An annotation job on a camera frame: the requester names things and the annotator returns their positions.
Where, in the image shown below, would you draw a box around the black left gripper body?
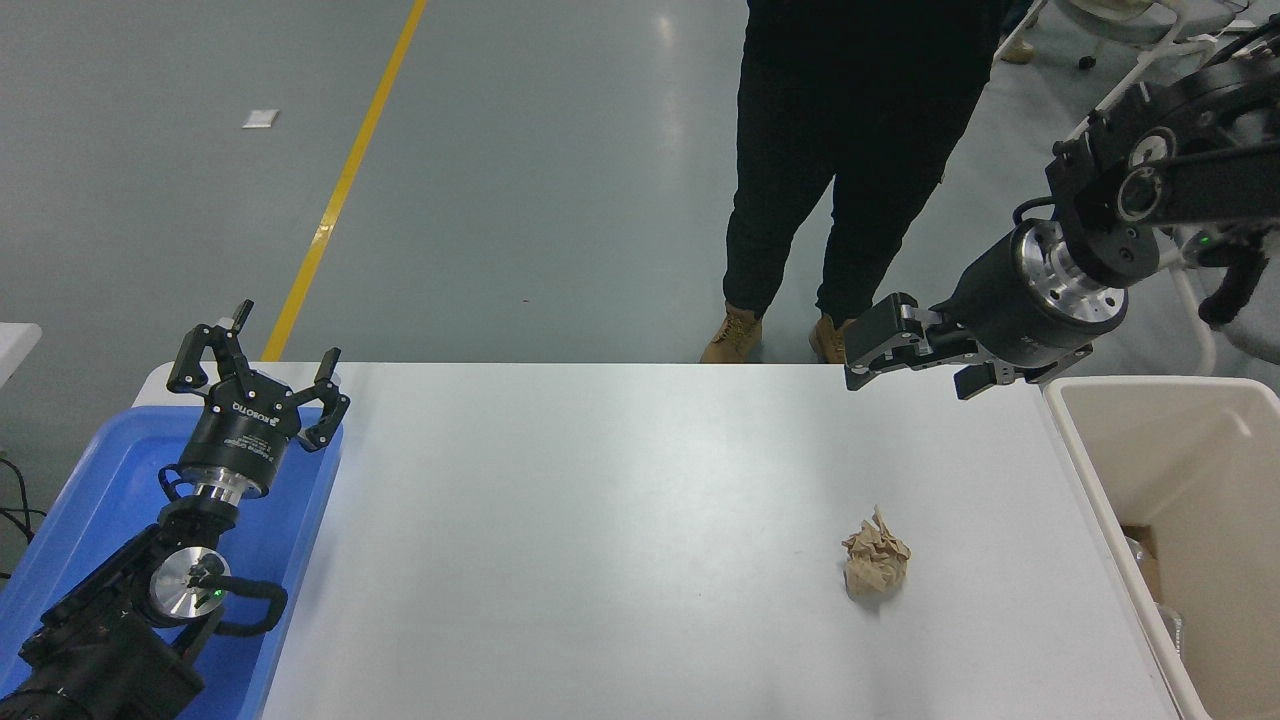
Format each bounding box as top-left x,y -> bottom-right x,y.
180,368 -> 303,497

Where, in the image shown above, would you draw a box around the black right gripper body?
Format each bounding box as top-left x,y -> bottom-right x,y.
930,230 -> 1096,381

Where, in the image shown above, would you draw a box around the blue plastic tray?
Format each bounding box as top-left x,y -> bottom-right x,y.
0,405 -> 344,720

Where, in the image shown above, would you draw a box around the large pale plastic bin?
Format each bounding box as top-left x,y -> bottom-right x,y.
1043,376 -> 1280,720

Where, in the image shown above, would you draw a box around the person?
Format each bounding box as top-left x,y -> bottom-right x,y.
698,0 -> 1011,366

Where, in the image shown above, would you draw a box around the white office chair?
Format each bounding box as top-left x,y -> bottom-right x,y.
1000,0 -> 1263,141
1165,225 -> 1280,377

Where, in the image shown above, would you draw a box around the crumpled tan paper ball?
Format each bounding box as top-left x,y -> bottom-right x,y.
841,504 -> 912,597

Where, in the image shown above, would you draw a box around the black floor cables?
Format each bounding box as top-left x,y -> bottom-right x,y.
0,455 -> 47,581

